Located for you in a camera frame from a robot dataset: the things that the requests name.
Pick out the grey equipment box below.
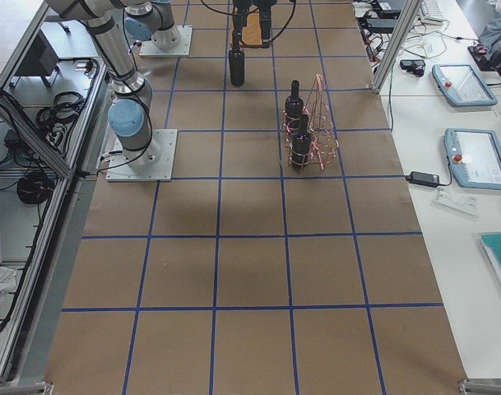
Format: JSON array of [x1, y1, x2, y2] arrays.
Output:
[[15, 30, 59, 87]]

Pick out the clear acrylic holder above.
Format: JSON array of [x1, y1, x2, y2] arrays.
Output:
[[432, 188, 479, 218]]

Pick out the lower teach pendant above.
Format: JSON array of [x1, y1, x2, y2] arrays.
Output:
[[443, 128, 501, 190]]

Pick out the dark wine bottle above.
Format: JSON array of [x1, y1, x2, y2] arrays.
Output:
[[229, 32, 245, 86], [290, 114, 312, 170], [285, 80, 304, 134]]

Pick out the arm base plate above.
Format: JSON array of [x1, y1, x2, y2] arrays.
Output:
[[140, 25, 193, 58], [105, 129, 178, 182]]

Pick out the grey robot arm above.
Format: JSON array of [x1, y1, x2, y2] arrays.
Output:
[[47, 1, 153, 164], [124, 1, 280, 49]]

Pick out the upper teach pendant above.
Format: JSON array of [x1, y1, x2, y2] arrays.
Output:
[[431, 64, 498, 107]]

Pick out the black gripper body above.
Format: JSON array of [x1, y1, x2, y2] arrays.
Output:
[[233, 0, 277, 14]]

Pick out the arm braided black cable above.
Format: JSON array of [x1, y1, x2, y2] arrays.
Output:
[[198, 0, 299, 50]]

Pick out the aluminium frame post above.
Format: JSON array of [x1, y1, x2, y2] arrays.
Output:
[[371, 0, 421, 94]]

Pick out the black coiled cables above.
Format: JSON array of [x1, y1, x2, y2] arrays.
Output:
[[16, 170, 53, 206]]

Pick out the black power brick right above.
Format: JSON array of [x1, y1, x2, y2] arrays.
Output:
[[365, 18, 398, 34]]

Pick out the black adapter on white table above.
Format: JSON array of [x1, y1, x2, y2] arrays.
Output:
[[406, 171, 440, 188]]

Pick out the wooden tray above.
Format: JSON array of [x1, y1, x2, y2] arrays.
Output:
[[242, 12, 271, 49]]

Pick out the copper wire bottle basket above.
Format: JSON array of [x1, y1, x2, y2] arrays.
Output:
[[283, 73, 339, 170]]

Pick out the teach pendant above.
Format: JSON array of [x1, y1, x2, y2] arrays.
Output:
[[431, 64, 498, 107], [443, 128, 501, 190]]

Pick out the aluminium frame rail left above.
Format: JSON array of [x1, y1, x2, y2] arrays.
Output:
[[0, 87, 73, 179]]

